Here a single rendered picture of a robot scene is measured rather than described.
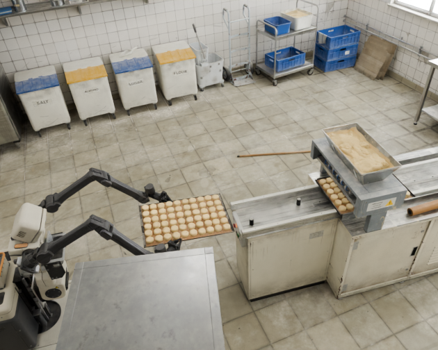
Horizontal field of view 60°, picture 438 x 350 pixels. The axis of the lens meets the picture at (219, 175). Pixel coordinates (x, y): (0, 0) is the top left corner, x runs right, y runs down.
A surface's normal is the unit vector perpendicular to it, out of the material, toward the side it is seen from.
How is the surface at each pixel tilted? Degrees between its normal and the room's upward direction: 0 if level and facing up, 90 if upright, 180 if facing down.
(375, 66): 67
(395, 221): 0
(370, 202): 90
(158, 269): 0
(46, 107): 89
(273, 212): 0
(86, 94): 92
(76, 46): 90
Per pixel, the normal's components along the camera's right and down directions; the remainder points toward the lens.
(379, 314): -0.06, -0.77
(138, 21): 0.37, 0.57
